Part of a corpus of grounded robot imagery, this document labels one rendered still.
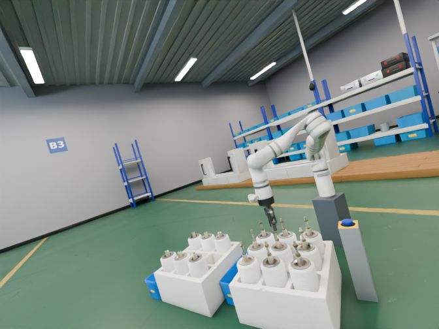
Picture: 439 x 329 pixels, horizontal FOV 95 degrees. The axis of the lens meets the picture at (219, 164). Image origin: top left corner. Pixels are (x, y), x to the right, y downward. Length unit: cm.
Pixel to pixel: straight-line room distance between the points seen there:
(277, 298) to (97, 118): 699
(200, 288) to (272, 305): 35
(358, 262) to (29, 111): 742
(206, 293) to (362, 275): 68
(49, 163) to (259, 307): 664
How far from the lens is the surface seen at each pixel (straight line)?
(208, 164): 559
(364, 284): 111
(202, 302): 119
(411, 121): 544
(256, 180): 91
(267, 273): 93
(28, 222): 711
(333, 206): 139
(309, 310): 93
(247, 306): 104
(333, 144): 325
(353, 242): 102
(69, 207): 700
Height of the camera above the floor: 73
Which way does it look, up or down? 2 degrees down
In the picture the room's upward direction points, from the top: 16 degrees counter-clockwise
